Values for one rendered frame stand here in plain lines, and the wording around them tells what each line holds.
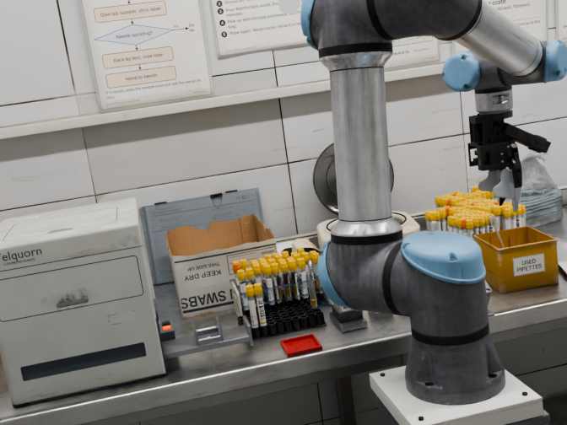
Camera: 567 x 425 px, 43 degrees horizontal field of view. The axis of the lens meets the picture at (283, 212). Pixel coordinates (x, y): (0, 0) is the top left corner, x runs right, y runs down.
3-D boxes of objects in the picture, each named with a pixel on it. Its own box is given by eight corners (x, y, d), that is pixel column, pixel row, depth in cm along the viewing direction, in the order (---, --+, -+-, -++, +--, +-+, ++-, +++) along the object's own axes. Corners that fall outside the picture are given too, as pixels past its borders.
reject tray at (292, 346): (288, 357, 136) (287, 353, 136) (280, 344, 142) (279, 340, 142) (322, 349, 137) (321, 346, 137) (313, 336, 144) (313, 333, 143)
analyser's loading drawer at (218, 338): (146, 368, 135) (141, 342, 134) (145, 354, 141) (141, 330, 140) (253, 345, 138) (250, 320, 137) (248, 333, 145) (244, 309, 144)
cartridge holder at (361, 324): (342, 333, 144) (340, 316, 143) (330, 318, 152) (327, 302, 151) (368, 327, 145) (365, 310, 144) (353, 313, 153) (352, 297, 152)
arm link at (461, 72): (491, 47, 132) (515, 42, 140) (436, 54, 139) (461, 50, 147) (494, 90, 134) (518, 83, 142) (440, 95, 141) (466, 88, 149)
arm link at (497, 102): (502, 88, 154) (520, 88, 146) (504, 109, 155) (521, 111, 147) (468, 93, 153) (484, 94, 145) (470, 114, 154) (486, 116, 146)
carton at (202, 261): (180, 320, 163) (170, 256, 160) (173, 284, 191) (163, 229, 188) (286, 298, 168) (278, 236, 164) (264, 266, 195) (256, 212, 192)
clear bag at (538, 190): (510, 236, 192) (506, 168, 188) (466, 226, 207) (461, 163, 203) (578, 215, 203) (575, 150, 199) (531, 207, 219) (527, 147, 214)
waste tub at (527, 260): (500, 294, 152) (497, 250, 150) (475, 277, 165) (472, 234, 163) (560, 284, 154) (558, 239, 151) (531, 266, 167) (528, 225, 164)
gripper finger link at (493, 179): (474, 202, 161) (476, 165, 157) (499, 198, 162) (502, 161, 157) (480, 209, 158) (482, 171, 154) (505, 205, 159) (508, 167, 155)
